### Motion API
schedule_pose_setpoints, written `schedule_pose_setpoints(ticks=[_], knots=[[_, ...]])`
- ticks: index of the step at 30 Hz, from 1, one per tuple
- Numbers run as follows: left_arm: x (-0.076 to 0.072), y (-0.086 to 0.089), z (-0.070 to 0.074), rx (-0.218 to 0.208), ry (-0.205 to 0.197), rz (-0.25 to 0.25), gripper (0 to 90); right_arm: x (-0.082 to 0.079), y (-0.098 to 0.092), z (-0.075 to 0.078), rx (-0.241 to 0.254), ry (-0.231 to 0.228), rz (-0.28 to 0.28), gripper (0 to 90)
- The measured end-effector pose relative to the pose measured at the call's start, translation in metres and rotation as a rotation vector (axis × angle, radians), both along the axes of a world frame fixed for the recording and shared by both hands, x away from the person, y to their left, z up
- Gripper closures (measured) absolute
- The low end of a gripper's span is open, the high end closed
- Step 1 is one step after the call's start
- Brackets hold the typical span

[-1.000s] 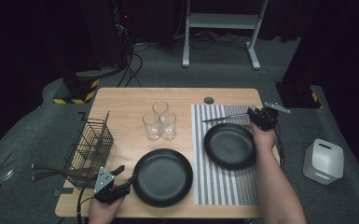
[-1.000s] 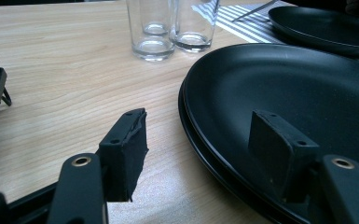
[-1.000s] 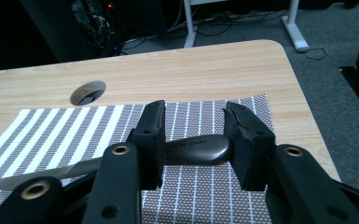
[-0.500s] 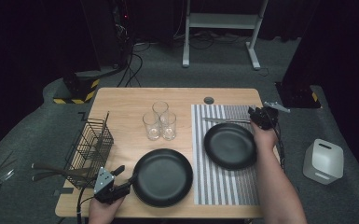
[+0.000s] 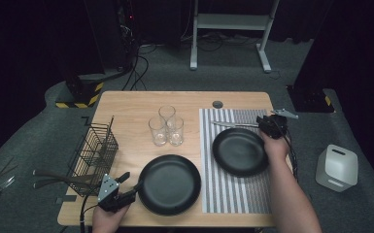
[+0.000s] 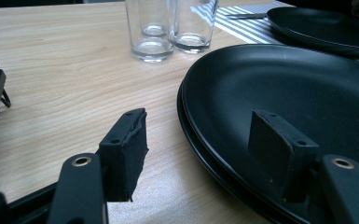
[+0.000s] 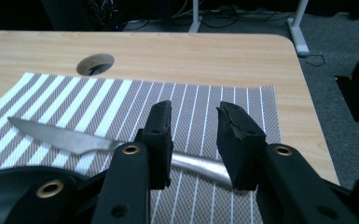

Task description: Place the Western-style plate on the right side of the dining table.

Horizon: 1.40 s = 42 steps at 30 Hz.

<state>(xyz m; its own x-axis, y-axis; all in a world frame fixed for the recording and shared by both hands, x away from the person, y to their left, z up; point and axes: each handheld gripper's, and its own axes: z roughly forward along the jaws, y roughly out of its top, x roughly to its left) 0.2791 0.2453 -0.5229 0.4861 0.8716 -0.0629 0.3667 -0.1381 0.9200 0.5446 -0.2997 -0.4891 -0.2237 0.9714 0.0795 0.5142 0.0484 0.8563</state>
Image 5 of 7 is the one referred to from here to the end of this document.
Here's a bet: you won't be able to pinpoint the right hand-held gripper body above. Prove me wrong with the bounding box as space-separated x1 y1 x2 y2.
261 108 299 140

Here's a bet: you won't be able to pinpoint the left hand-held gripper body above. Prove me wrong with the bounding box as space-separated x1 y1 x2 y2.
97 173 134 214

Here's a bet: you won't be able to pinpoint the black wire cutlery basket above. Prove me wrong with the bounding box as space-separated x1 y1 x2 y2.
66 116 119 198

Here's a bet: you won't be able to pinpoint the silver table knife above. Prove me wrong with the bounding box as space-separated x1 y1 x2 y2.
211 120 260 129

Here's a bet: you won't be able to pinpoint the black plate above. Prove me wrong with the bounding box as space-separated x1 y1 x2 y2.
211 127 270 178
137 153 202 216

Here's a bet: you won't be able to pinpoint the clear drinking glass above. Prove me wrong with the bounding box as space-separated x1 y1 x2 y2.
157 105 177 126
148 116 168 147
165 116 185 147

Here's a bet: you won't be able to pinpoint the person's right hand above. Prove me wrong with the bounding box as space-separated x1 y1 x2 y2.
258 130 291 163

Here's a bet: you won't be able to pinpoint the person's left hand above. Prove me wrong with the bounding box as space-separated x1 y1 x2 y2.
91 203 131 233

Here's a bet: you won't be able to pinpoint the black pillar stand base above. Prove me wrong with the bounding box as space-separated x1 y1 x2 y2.
286 84 336 114

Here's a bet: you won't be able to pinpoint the grey tape strip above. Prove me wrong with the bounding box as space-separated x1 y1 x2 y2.
55 194 78 206

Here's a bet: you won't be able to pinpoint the white box-shaped device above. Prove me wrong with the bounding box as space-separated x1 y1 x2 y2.
315 144 359 193

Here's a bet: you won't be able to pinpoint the grey striped placemat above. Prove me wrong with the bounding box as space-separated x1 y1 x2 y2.
198 108 285 215

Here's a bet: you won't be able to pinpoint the black yellow striped stand base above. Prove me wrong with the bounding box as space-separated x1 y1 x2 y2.
55 71 105 110

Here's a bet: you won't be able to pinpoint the black equipment rack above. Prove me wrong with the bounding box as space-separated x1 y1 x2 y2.
84 0 138 73

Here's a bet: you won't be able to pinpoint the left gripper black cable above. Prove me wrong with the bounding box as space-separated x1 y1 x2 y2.
80 185 103 233

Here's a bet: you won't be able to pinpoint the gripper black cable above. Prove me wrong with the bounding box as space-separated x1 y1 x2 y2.
280 119 300 183
80 185 103 233

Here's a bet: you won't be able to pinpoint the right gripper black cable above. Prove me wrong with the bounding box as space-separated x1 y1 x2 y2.
280 119 300 183

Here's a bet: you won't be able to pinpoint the brown handled utensil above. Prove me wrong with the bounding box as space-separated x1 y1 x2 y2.
33 170 93 183
33 181 79 190

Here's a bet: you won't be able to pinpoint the cables under white stand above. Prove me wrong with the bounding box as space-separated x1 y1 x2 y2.
181 30 260 52

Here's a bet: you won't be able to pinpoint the black floor cables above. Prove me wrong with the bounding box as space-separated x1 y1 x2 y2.
120 45 150 92

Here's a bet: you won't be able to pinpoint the white metal stand frame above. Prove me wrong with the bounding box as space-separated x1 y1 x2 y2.
188 0 281 74

